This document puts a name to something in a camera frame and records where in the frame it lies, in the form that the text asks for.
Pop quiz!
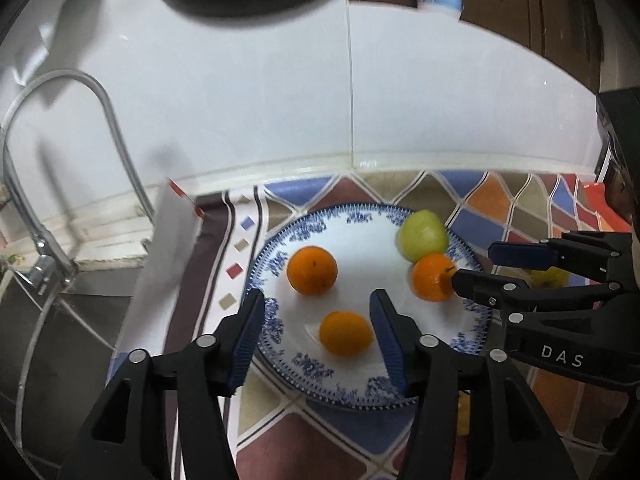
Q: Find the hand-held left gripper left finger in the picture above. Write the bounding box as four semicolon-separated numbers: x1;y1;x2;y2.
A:
57;287;266;480

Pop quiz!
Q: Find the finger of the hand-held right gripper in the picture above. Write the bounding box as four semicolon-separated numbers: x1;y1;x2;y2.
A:
451;268;626;332
487;231;636;288

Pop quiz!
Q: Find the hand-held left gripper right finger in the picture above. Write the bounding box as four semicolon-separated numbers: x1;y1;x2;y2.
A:
369;288;568;480

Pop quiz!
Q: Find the yellowish green apple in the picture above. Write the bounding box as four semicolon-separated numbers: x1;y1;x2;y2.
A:
530;267;571;289

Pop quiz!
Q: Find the orange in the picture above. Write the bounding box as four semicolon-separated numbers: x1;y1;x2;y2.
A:
412;253;458;303
286;246;338;295
319;311;375;357

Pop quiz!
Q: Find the large green apple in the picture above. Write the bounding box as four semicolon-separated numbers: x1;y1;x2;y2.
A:
397;210;449;263

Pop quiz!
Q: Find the blue patterned white plate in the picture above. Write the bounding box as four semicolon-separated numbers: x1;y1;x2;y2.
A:
246;203;495;411

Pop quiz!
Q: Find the colourful diamond pattern table mat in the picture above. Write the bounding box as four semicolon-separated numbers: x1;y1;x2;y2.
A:
112;170;640;480

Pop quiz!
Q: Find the white paper packet red corner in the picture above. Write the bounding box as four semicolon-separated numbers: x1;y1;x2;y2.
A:
122;176;206;356

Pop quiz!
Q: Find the steel sink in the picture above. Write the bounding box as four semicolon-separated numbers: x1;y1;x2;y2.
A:
0;260;151;461

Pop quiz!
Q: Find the brown wooden cabinet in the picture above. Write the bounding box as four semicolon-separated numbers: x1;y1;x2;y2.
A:
347;0;603;93

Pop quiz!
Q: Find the chrome curved faucet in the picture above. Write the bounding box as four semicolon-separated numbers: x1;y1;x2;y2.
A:
0;71;156;293

